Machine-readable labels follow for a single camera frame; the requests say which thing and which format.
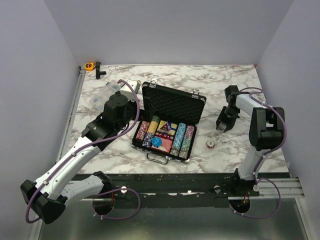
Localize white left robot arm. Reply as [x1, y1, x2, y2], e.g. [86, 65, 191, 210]
[20, 92, 154, 224]

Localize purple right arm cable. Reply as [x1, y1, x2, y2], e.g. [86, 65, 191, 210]
[228, 86, 287, 220]

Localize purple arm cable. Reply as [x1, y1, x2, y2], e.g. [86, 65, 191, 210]
[25, 79, 142, 225]
[228, 86, 287, 220]

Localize red dice row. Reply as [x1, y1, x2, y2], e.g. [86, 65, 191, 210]
[158, 132, 174, 141]

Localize white red poker chip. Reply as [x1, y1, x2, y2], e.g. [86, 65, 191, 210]
[206, 139, 215, 149]
[217, 127, 224, 133]

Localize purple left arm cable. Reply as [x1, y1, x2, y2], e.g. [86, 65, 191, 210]
[25, 79, 142, 225]

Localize boxed card deck in case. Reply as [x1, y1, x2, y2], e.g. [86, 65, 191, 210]
[157, 120, 178, 135]

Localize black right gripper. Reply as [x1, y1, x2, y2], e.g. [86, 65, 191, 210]
[216, 106, 240, 132]

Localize black poker chip case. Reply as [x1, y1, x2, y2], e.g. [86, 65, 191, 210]
[131, 82, 207, 163]

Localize blue small blind button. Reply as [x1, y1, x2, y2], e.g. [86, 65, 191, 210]
[151, 136, 163, 148]

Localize black T-shaped tool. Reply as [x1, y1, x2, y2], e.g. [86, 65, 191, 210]
[95, 61, 107, 80]

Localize orange tape measure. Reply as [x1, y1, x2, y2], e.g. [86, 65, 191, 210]
[84, 62, 96, 72]

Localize clear plastic organizer box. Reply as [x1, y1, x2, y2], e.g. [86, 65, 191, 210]
[89, 80, 121, 112]

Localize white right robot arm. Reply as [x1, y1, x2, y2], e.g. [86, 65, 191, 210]
[216, 85, 287, 196]

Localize red playing card deck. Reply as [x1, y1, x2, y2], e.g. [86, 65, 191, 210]
[151, 138, 173, 153]

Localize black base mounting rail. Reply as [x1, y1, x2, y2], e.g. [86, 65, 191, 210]
[97, 173, 259, 209]

